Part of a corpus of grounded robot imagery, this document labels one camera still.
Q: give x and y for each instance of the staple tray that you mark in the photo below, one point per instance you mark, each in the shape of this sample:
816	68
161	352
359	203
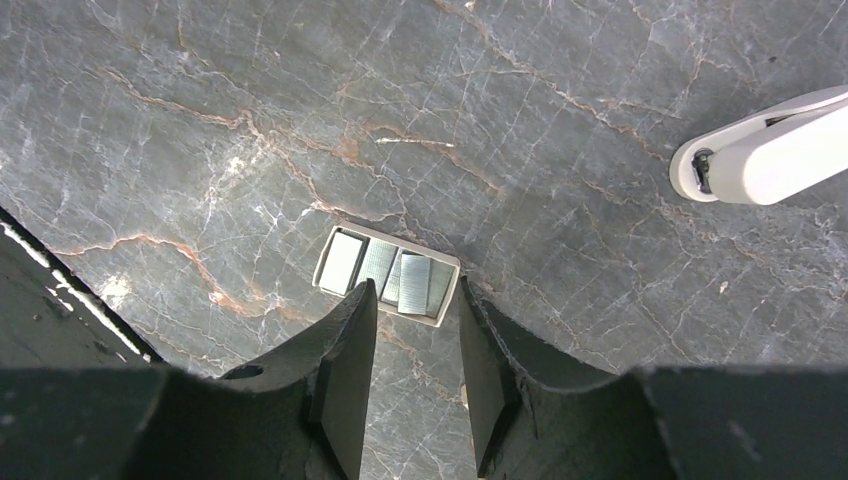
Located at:
411	281

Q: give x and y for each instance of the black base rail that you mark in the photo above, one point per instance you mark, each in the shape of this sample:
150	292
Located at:
50	318

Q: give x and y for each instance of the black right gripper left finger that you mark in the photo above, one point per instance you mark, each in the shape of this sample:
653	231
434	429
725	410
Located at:
296	412

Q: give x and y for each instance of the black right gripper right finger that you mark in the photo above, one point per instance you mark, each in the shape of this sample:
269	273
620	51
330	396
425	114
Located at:
537	412

